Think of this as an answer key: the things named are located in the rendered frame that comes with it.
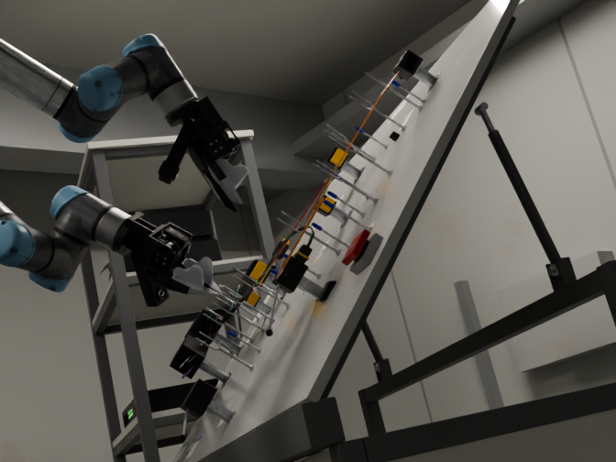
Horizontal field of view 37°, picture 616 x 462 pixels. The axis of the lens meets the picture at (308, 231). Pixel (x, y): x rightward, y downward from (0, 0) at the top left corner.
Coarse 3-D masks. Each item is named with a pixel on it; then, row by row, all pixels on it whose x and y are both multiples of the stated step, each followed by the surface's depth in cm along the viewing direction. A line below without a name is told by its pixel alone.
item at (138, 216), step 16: (128, 224) 169; (144, 224) 170; (128, 240) 171; (144, 240) 169; (160, 240) 167; (176, 240) 169; (144, 256) 168; (160, 256) 168; (176, 256) 167; (144, 272) 169; (160, 272) 168
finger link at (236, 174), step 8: (224, 160) 170; (208, 168) 169; (224, 168) 169; (232, 168) 169; (240, 168) 169; (232, 176) 168; (240, 176) 168; (224, 184) 167; (232, 184) 167; (232, 192) 167; (232, 200) 168; (240, 200) 168
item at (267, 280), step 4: (256, 260) 223; (252, 264) 223; (256, 264) 223; (248, 268) 227; (252, 268) 223; (248, 272) 222; (268, 272) 223; (244, 276) 225; (248, 276) 222; (268, 276) 223; (248, 280) 225; (252, 280) 222; (264, 280) 223; (268, 280) 227; (272, 280) 227; (252, 284) 227; (268, 284) 225; (272, 284) 227; (272, 288) 226; (280, 292) 225; (284, 292) 226; (280, 296) 226
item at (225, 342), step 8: (208, 312) 239; (200, 320) 238; (192, 328) 236; (200, 328) 241; (208, 328) 242; (184, 336) 244; (192, 336) 240; (200, 336) 237; (216, 336) 243; (224, 336) 242; (208, 344) 239; (224, 344) 241; (232, 344) 243; (232, 352) 243
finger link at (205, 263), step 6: (204, 258) 169; (186, 264) 171; (192, 264) 171; (198, 264) 170; (204, 264) 169; (210, 264) 169; (204, 270) 170; (210, 270) 169; (204, 276) 170; (210, 276) 169; (204, 282) 169; (210, 282) 170; (216, 288) 169
